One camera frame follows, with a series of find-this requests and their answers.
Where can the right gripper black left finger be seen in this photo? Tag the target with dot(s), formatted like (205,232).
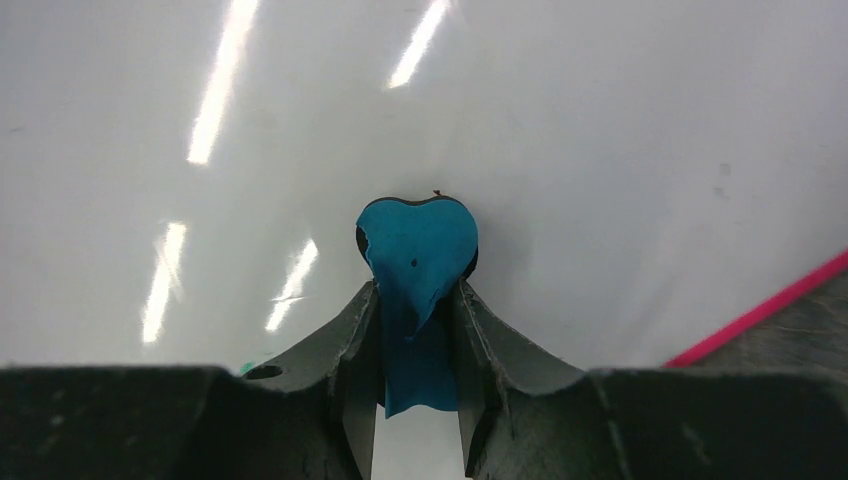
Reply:
(308,413)

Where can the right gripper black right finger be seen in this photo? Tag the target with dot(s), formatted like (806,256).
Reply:
(526,414)

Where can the blue whiteboard eraser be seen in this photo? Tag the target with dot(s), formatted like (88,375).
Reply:
(417,251)

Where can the pink framed whiteboard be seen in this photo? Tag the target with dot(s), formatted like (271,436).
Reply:
(656,184)

